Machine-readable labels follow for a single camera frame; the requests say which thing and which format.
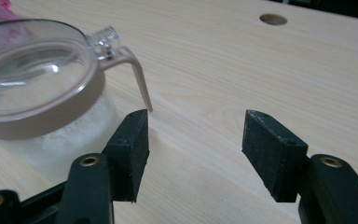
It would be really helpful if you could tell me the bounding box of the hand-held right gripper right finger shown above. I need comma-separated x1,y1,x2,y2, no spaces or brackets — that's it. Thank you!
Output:
241,108,310,203

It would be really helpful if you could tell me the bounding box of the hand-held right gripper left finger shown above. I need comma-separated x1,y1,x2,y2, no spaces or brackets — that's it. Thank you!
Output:
101,108,151,203

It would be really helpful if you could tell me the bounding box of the clear jar with hinged lid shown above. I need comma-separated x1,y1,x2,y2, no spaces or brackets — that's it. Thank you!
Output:
0,18,154,185

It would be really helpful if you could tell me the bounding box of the round table grommet hole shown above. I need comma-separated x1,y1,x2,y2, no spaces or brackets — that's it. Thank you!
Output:
258,12,289,27

